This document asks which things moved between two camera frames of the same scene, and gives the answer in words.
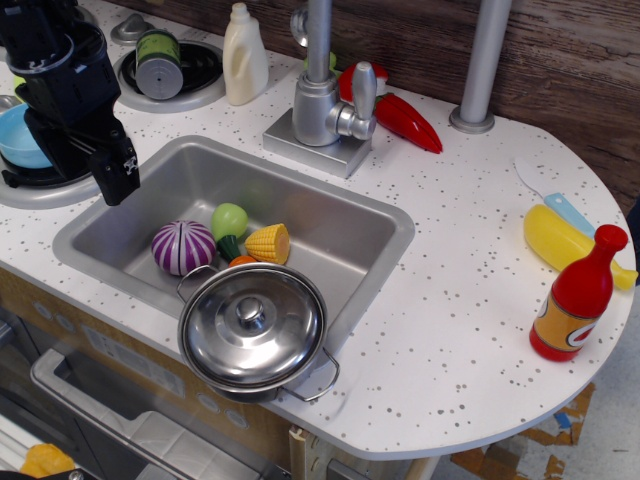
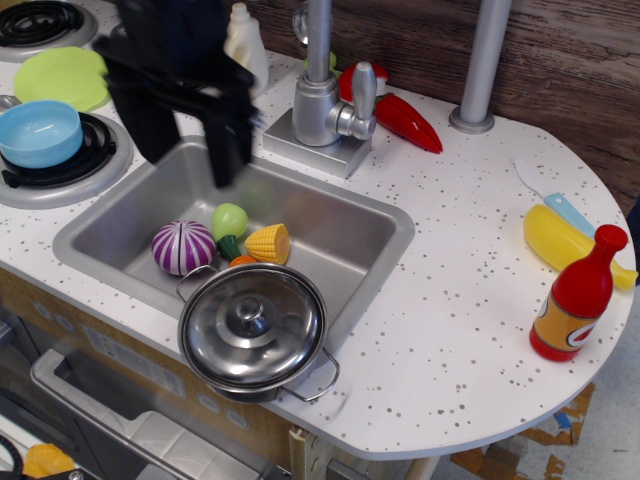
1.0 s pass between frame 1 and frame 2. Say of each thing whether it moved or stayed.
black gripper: moved
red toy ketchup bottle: stayed
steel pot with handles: stayed
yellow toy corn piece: stayed
